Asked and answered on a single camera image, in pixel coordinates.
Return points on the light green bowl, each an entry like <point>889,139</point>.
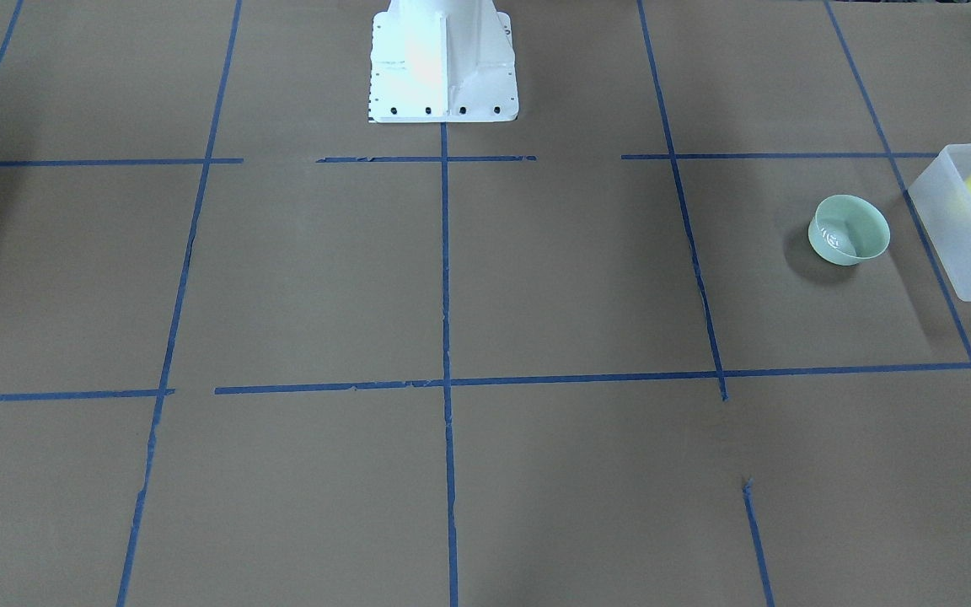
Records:
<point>847,230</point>

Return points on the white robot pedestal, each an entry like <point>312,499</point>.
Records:
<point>442,62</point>

